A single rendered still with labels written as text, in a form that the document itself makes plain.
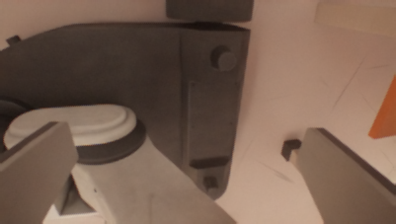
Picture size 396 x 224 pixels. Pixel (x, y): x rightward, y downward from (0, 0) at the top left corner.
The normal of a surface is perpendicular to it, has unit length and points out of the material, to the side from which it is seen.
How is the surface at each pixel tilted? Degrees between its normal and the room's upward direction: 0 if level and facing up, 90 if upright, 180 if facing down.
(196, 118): 0
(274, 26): 0
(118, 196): 90
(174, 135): 0
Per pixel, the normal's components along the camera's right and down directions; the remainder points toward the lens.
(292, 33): 0.21, 0.47
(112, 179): 0.04, -0.88
